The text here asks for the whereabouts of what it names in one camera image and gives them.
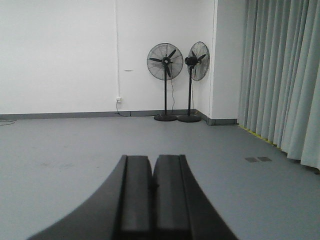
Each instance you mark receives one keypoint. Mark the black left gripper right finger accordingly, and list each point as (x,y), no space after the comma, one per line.
(182,210)

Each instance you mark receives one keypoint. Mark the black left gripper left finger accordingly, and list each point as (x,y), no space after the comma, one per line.
(120,209)

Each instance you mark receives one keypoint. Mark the pale green curtain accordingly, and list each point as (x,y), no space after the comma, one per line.
(280,83)

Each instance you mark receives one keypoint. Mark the black pedestal fan left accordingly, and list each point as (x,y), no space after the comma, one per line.
(165,62)

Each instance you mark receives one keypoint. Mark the black pedestal fan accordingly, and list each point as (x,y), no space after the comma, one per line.
(197,61)
(165,62)

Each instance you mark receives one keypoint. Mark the black pedestal fan right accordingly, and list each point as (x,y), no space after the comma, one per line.
(197,61)

